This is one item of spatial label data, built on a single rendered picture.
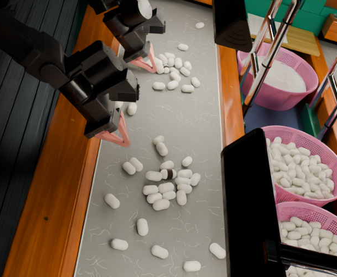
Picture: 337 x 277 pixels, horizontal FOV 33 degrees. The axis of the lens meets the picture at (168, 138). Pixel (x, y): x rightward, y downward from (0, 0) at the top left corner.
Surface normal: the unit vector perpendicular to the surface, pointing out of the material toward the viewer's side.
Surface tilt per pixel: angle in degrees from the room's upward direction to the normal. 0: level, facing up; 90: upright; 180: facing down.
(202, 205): 0
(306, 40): 0
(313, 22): 90
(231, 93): 0
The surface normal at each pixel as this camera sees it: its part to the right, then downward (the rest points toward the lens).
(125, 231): 0.29, -0.73
